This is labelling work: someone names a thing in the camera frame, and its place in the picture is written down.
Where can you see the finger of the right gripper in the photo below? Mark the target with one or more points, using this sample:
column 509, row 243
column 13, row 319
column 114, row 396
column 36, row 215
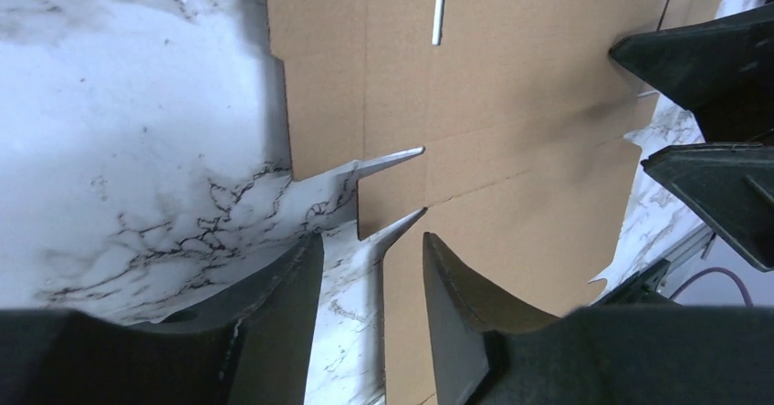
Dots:
column 729, row 186
column 721, row 71

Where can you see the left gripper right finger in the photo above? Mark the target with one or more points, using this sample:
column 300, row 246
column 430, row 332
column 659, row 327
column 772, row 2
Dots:
column 489, row 347

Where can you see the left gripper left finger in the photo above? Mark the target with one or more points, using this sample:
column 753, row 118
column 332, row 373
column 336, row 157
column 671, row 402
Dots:
column 248, row 344

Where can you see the brown cardboard box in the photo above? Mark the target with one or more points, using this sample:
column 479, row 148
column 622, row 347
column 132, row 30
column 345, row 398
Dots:
column 525, row 173

